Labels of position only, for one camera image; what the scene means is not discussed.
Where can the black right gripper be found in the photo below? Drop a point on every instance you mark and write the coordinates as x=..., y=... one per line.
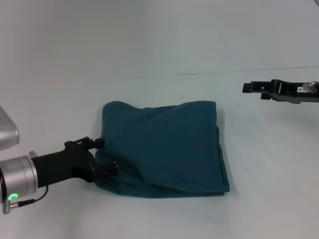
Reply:
x=296, y=92

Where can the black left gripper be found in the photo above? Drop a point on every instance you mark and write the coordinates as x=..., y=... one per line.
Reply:
x=64, y=165

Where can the teal blue shirt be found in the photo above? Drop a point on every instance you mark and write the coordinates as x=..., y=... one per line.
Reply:
x=162, y=149

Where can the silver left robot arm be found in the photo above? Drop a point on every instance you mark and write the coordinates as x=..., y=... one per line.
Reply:
x=15, y=174

